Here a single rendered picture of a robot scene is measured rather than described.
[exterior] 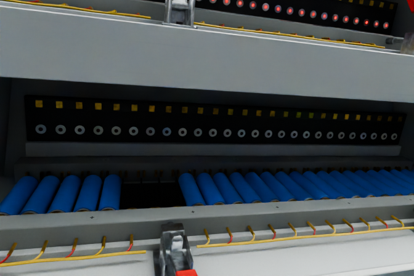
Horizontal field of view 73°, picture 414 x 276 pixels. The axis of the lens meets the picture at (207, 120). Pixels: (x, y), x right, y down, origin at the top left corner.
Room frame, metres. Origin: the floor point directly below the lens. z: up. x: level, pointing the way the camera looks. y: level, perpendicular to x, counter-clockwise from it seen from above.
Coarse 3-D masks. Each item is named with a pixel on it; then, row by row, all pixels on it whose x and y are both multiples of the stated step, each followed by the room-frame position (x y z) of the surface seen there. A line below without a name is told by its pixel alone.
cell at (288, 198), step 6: (264, 174) 0.35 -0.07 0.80; (270, 174) 0.35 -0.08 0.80; (264, 180) 0.34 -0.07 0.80; (270, 180) 0.34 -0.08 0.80; (276, 180) 0.34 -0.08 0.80; (270, 186) 0.33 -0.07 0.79; (276, 186) 0.32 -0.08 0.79; (282, 186) 0.32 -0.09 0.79; (276, 192) 0.32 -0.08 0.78; (282, 192) 0.31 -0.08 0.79; (288, 192) 0.31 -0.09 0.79; (282, 198) 0.31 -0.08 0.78; (288, 198) 0.30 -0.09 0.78; (294, 198) 0.30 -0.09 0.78
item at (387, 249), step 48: (48, 144) 0.32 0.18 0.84; (96, 144) 0.33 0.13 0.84; (144, 144) 0.35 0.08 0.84; (192, 144) 0.36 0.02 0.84; (240, 144) 0.38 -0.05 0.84; (288, 144) 0.41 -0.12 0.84; (336, 144) 0.43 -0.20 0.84; (0, 192) 0.29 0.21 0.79; (288, 240) 0.27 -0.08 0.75; (336, 240) 0.27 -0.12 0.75; (384, 240) 0.28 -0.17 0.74
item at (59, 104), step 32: (32, 96) 0.30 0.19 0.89; (32, 128) 0.31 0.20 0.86; (128, 128) 0.34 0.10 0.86; (160, 128) 0.35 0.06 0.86; (192, 128) 0.36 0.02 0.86; (224, 128) 0.37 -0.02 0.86; (256, 128) 0.39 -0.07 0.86; (288, 128) 0.40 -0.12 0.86; (320, 128) 0.41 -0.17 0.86; (352, 128) 0.43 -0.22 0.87; (384, 128) 0.44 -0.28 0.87
